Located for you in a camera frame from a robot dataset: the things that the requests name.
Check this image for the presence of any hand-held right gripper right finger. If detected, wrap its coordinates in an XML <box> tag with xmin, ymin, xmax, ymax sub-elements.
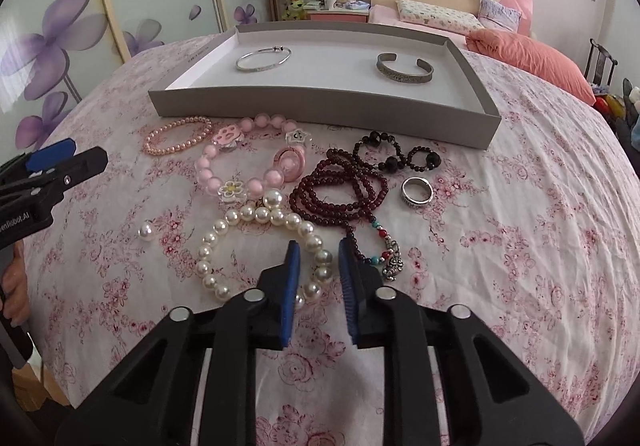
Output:
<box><xmin>338</xmin><ymin>237</ymin><xmax>586</xmax><ymax>446</ymax></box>

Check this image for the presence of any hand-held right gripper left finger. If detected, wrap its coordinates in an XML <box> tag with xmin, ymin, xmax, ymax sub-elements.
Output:
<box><xmin>54</xmin><ymin>240</ymin><xmax>302</xmax><ymax>446</ymax></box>

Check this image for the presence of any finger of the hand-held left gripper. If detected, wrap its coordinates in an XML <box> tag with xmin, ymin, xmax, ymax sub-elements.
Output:
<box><xmin>0</xmin><ymin>147</ymin><xmax>109</xmax><ymax>217</ymax></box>
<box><xmin>0</xmin><ymin>139</ymin><xmax>77</xmax><ymax>187</ymax></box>

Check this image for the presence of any dark red bead necklace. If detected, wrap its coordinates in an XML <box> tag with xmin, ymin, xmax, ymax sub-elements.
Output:
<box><xmin>289</xmin><ymin>148</ymin><xmax>405</xmax><ymax>283</ymax></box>

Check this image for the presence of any small pink pearl bracelet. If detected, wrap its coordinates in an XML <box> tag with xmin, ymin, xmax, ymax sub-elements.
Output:
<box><xmin>144</xmin><ymin>116</ymin><xmax>213</xmax><ymax>157</ymax></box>

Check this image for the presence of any white pearl bracelet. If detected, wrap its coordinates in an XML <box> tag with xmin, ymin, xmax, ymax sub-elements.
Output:
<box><xmin>195</xmin><ymin>191</ymin><xmax>335</xmax><ymax>311</ymax></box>

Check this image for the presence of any silver ring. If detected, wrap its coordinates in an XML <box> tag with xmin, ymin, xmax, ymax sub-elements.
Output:
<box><xmin>401</xmin><ymin>177</ymin><xmax>434</xmax><ymax>211</ymax></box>

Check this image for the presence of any black bead bracelet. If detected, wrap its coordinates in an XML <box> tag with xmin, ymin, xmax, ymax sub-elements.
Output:
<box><xmin>352</xmin><ymin>130</ymin><xmax>442</xmax><ymax>175</ymax></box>

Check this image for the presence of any large pink bead charm bracelet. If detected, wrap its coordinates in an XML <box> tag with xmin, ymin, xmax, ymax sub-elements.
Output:
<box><xmin>195</xmin><ymin>113</ymin><xmax>313</xmax><ymax>201</ymax></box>

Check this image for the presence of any grey cardboard tray box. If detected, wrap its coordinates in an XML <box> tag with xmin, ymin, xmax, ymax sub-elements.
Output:
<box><xmin>148</xmin><ymin>22</ymin><xmax>501</xmax><ymax>151</ymax></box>

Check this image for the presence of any person's left hand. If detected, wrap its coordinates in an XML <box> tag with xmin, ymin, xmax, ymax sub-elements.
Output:
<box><xmin>0</xmin><ymin>243</ymin><xmax>32</xmax><ymax>327</ymax></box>

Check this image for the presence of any pink floral bed sheet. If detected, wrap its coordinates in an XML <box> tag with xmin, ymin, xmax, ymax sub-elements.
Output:
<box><xmin>22</xmin><ymin>33</ymin><xmax>640</xmax><ymax>446</ymax></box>

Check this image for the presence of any thin silver bangle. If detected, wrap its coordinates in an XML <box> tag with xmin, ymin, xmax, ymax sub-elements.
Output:
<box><xmin>236</xmin><ymin>46</ymin><xmax>293</xmax><ymax>73</ymax></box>

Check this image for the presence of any pink nightstand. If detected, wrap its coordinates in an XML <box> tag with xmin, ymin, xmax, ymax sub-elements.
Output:
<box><xmin>305</xmin><ymin>0</ymin><xmax>371</xmax><ymax>25</ymax></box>

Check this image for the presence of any plain pink mattress sheet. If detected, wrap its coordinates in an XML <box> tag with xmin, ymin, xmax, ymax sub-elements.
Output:
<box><xmin>367</xmin><ymin>4</ymin><xmax>471</xmax><ymax>39</ymax></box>

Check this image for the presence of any floral white pillow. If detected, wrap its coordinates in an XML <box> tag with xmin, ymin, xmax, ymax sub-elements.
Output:
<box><xmin>395</xmin><ymin>0</ymin><xmax>483</xmax><ymax>34</ymax></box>

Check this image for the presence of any salmon pink pillow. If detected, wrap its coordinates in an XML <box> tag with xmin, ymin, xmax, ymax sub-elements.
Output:
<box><xmin>465</xmin><ymin>28</ymin><xmax>597</xmax><ymax>106</ymax></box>

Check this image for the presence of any purple print pillow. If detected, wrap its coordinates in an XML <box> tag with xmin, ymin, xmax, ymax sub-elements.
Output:
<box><xmin>477</xmin><ymin>0</ymin><xmax>523</xmax><ymax>31</ymax></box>

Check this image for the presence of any pile of clothes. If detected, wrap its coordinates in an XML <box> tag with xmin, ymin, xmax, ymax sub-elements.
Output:
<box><xmin>590</xmin><ymin>78</ymin><xmax>640</xmax><ymax>151</ymax></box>

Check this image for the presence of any dark wooden chair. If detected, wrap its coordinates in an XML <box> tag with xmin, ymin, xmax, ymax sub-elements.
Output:
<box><xmin>582</xmin><ymin>38</ymin><xmax>618</xmax><ymax>86</ymax></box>

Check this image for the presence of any wide silver cuff bracelet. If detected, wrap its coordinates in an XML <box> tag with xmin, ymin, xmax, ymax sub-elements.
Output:
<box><xmin>376</xmin><ymin>52</ymin><xmax>434</xmax><ymax>85</ymax></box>

